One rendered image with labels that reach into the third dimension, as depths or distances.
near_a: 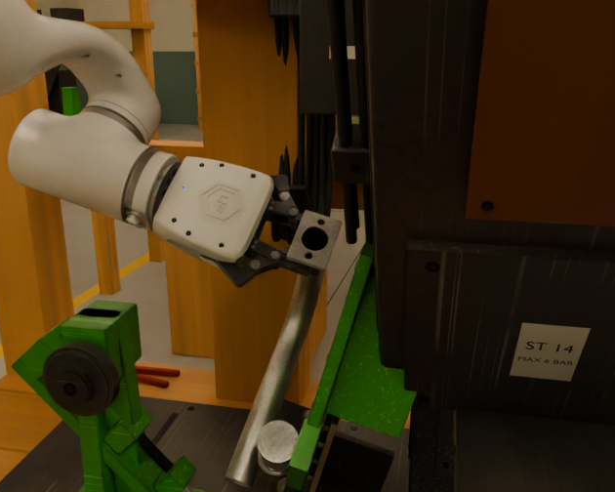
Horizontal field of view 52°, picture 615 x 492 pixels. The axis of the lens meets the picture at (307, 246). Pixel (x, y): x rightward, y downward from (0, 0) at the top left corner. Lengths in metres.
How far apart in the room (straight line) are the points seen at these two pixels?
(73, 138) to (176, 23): 11.06
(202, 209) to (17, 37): 0.22
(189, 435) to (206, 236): 0.40
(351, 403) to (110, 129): 0.36
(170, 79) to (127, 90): 11.11
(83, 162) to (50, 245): 0.49
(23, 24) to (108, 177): 0.16
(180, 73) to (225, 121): 10.82
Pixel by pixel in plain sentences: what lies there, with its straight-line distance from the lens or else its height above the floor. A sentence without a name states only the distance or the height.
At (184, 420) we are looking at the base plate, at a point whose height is 0.90.
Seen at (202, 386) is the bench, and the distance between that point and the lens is 1.11.
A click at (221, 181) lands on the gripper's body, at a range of 0.65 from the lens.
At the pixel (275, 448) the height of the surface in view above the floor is 1.08.
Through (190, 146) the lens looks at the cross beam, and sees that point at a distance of 1.03.
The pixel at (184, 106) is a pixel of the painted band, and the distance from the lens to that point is 11.74.
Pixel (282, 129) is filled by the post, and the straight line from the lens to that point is 0.88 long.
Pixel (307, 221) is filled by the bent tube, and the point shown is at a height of 1.26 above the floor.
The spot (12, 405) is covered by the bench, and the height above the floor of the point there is 0.88.
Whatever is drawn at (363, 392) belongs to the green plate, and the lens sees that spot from 0.57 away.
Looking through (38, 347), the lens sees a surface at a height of 1.14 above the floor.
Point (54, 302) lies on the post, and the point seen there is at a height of 1.01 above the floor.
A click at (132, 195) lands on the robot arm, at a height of 1.29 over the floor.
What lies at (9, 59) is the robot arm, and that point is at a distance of 0.59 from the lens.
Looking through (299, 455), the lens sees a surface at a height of 1.09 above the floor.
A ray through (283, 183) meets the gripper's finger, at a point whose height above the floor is 1.29.
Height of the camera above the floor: 1.43
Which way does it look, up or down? 18 degrees down
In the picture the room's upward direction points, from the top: straight up
